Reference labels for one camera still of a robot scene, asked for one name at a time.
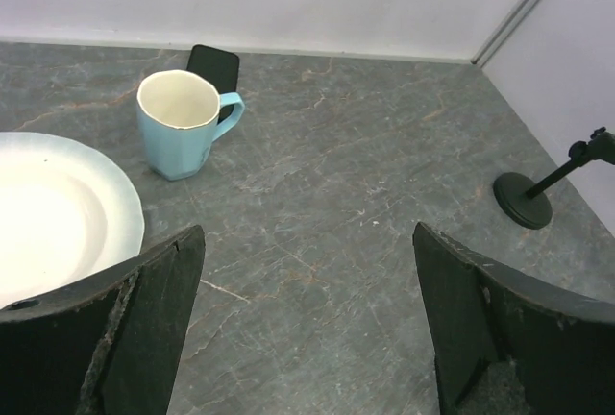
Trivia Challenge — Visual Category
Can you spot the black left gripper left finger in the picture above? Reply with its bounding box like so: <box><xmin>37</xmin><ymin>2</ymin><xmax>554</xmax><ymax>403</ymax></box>
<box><xmin>1</xmin><ymin>225</ymin><xmax>206</xmax><ymax>414</ymax></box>

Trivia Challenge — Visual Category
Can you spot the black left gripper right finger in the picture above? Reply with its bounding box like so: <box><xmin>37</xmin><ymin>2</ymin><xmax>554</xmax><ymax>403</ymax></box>
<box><xmin>413</xmin><ymin>222</ymin><xmax>614</xmax><ymax>414</ymax></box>

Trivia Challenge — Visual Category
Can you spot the black round-base phone stand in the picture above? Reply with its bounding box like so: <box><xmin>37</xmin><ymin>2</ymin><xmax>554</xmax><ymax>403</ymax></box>
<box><xmin>492</xmin><ymin>127</ymin><xmax>614</xmax><ymax>230</ymax></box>

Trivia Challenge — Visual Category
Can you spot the black smartphone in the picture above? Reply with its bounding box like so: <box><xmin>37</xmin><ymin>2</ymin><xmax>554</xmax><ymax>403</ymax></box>
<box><xmin>186</xmin><ymin>44</ymin><xmax>240</xmax><ymax>94</ymax></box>

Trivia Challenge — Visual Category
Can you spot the white paper plate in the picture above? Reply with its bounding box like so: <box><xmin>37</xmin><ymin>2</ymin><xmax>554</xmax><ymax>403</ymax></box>
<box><xmin>1</xmin><ymin>132</ymin><xmax>145</xmax><ymax>306</ymax></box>

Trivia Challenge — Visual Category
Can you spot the light blue ceramic mug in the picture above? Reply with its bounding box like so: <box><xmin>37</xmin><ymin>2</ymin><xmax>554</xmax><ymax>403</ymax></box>
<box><xmin>136</xmin><ymin>69</ymin><xmax>245</xmax><ymax>181</ymax></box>

